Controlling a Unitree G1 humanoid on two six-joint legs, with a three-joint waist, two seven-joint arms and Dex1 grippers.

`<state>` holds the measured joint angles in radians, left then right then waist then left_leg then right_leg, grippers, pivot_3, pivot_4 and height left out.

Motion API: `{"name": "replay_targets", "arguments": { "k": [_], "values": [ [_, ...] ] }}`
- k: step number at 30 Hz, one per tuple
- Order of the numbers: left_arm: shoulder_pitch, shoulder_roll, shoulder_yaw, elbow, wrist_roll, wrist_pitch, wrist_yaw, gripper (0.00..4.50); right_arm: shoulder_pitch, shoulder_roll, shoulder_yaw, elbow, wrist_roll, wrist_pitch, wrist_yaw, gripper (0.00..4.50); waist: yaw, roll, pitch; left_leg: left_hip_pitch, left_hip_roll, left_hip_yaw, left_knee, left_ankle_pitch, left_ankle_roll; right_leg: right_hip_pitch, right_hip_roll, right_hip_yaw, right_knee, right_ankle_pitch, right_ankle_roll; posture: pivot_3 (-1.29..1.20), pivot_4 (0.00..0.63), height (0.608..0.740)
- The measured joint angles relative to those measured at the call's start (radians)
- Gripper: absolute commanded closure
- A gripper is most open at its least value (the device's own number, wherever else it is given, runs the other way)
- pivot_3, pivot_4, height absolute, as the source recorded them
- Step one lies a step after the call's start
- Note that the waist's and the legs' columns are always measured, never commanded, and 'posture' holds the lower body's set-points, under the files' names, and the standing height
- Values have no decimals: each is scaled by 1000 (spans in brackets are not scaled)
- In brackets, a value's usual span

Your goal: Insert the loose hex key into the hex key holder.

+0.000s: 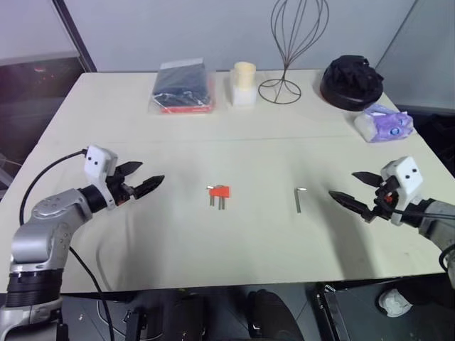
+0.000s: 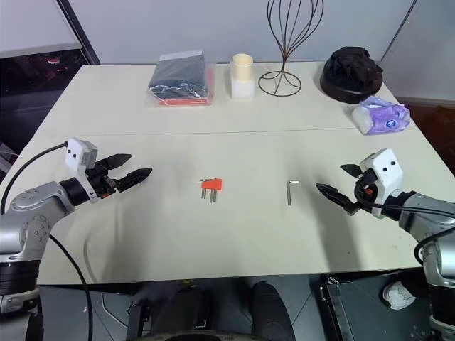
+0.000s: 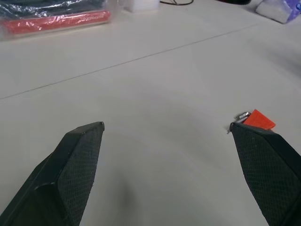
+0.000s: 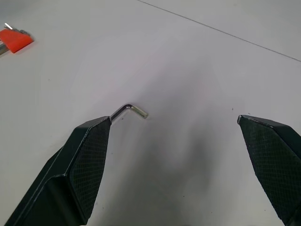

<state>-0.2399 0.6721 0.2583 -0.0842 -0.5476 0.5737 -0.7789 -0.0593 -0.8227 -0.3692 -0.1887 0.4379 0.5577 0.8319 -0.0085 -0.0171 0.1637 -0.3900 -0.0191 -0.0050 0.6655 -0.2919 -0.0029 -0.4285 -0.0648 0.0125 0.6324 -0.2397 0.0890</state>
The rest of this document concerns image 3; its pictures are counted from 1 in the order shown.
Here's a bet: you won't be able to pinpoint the red tool in plastic bag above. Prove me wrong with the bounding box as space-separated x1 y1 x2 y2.
0 0 112 42

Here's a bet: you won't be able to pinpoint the black cable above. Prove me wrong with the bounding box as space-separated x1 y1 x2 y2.
159 0 194 6

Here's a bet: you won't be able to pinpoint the shiny silver metal part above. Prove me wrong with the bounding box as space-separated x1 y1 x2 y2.
235 111 250 122

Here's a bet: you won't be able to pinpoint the red-orange block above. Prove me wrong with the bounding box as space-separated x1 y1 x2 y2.
243 109 276 131

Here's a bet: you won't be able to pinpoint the white box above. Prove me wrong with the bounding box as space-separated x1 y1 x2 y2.
122 0 158 12

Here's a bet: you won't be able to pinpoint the purple patterned package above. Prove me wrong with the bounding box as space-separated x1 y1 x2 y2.
282 0 301 24

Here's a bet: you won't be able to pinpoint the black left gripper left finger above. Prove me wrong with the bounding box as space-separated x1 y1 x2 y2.
0 121 105 226

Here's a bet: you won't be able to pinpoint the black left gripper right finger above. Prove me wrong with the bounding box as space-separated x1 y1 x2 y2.
229 122 301 226

